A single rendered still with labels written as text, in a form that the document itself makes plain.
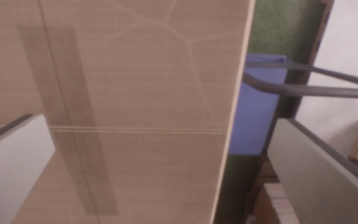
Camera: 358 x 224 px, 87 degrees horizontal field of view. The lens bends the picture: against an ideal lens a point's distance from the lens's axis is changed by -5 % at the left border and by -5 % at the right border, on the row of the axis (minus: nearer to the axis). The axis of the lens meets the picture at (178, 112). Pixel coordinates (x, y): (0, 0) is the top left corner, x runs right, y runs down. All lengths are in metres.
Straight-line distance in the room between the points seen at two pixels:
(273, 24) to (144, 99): 1.27
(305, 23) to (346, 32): 0.23
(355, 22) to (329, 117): 0.64
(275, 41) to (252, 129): 0.57
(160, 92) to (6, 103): 0.15
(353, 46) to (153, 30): 1.49
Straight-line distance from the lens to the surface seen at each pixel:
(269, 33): 1.41
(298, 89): 0.51
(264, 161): 1.78
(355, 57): 1.64
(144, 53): 0.18
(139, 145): 0.22
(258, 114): 1.36
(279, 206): 1.85
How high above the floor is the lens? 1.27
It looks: 61 degrees down
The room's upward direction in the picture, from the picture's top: 178 degrees clockwise
